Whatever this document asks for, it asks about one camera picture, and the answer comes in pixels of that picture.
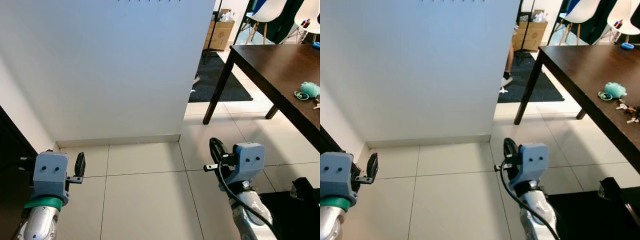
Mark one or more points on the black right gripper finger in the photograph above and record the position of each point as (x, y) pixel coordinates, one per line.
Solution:
(510, 150)
(217, 150)

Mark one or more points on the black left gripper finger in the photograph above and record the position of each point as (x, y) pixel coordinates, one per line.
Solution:
(373, 165)
(80, 165)

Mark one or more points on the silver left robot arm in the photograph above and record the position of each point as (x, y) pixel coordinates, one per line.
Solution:
(40, 225)
(330, 225)

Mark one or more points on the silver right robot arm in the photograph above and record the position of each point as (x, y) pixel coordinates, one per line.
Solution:
(535, 215)
(250, 215)

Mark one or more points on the dark brown cabinet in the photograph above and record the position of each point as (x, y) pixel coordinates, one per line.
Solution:
(10, 175)
(327, 142)

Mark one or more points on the black floor rug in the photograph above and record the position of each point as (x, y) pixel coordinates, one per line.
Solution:
(237, 90)
(547, 90)

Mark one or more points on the person leg with white shoe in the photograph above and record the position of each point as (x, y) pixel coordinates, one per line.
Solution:
(195, 80)
(509, 60)

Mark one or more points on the black chair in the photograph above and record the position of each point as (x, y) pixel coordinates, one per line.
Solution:
(590, 220)
(295, 220)

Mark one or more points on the key bunch with brown figurine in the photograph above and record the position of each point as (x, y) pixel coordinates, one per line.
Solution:
(622, 104)
(316, 103)

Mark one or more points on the teal plush toy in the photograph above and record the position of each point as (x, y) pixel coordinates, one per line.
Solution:
(310, 90)
(615, 90)

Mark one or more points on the dark brown wooden table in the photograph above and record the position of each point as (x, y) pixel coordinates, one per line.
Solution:
(575, 70)
(280, 65)

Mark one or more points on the brown cardboard box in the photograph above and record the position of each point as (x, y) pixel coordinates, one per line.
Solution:
(532, 37)
(220, 37)

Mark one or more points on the thin black stand pole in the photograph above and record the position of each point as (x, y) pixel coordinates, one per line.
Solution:
(526, 25)
(215, 22)

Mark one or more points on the small pale key bunch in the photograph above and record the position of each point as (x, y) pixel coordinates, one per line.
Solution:
(633, 120)

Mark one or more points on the clear plastic bag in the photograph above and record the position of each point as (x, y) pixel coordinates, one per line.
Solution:
(227, 16)
(540, 17)

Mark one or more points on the blue cloth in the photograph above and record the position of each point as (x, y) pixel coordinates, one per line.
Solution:
(574, 7)
(260, 6)

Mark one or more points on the small red and black item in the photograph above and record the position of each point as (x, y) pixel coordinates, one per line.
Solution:
(618, 24)
(305, 23)

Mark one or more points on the white chair with wooden legs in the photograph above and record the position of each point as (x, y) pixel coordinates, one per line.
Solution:
(277, 7)
(312, 12)
(627, 12)
(590, 10)

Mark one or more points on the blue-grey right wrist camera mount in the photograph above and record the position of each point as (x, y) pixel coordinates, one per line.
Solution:
(250, 162)
(532, 165)

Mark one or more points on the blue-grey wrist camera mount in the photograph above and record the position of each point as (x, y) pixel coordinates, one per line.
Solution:
(532, 165)
(337, 177)
(250, 162)
(50, 175)

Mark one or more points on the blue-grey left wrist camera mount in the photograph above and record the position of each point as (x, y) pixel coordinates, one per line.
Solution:
(337, 177)
(50, 175)

